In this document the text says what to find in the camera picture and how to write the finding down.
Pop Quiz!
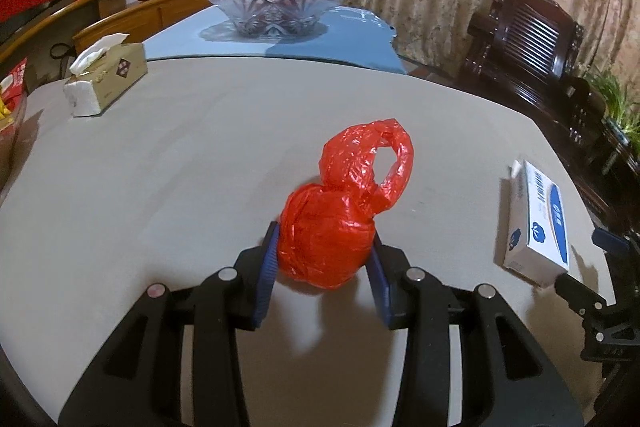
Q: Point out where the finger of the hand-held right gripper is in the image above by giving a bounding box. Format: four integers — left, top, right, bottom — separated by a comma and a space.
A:
591, 229, 640, 258
554, 273, 611, 323

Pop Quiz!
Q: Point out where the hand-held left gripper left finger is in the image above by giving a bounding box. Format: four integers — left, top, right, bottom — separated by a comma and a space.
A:
57, 221, 281, 427

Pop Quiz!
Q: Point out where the dark wooden armchair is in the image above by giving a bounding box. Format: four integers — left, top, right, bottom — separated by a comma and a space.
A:
460, 0, 608, 138

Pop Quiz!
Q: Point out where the green potted plant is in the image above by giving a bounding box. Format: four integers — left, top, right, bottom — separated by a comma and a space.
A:
585, 67, 640, 148

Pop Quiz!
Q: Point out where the large red plastic bag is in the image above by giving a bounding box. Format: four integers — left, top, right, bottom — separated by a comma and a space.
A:
276, 118, 416, 290

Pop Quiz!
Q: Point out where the red snack packet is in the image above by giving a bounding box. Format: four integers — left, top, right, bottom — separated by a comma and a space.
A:
0, 57, 28, 100

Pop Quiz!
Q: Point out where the white blue cardboard box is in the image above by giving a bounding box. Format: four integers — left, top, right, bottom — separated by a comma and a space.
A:
495, 159, 571, 288

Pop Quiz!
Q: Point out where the glass snack bowl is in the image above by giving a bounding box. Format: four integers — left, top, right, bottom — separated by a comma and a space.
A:
0, 77, 28, 188

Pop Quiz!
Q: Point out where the glass fruit bowl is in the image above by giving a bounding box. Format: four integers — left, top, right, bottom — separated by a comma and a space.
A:
206, 0, 351, 40

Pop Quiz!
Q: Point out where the dark wooden side table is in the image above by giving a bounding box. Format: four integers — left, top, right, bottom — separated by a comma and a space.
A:
565, 77, 640, 233

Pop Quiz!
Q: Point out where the beige tissue box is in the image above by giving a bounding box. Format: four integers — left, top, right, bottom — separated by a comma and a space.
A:
62, 33, 149, 118

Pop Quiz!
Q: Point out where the black cable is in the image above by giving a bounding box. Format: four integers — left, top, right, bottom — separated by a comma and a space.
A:
50, 44, 71, 78

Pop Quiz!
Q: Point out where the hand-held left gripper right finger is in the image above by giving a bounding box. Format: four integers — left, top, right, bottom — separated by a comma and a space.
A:
367, 232, 586, 427

